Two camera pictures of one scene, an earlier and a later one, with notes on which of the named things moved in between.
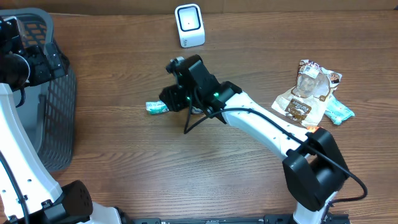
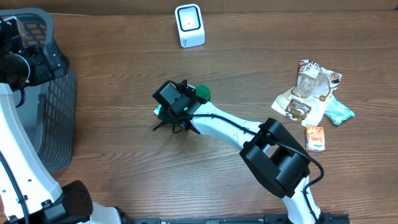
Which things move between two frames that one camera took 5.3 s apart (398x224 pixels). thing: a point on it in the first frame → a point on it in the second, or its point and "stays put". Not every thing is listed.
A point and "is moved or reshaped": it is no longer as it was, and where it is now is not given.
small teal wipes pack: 156,107 is moved or reshaped
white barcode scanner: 190,25 stays put
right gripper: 174,99 → 167,116
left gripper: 46,71 stays put
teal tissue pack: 336,112 stays put
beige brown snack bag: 304,103 stays put
